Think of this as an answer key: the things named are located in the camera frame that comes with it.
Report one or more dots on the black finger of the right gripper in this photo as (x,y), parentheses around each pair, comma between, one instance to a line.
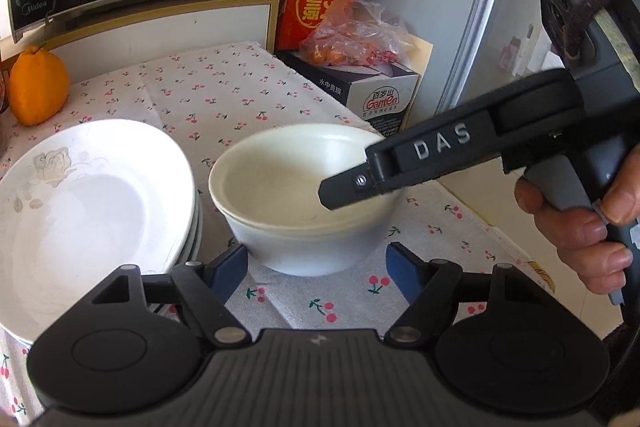
(348,187)

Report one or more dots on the cream bowl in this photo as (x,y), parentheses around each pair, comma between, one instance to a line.
(266,187)

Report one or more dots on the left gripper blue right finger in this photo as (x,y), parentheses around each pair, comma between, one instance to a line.
(430,289)

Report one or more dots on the white cabinet shelf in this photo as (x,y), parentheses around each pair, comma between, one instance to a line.
(140,33)

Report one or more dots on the white floral plate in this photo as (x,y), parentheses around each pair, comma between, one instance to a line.
(81,203)

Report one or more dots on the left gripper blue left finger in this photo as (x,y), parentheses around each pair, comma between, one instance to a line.
(203,291)

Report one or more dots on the dark blue cardboard box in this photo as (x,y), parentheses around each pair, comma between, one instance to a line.
(381,95)

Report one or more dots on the plastic bag of fruit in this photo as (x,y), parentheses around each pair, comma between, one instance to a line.
(357,33)

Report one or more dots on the right hand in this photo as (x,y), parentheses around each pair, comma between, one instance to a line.
(579,235)

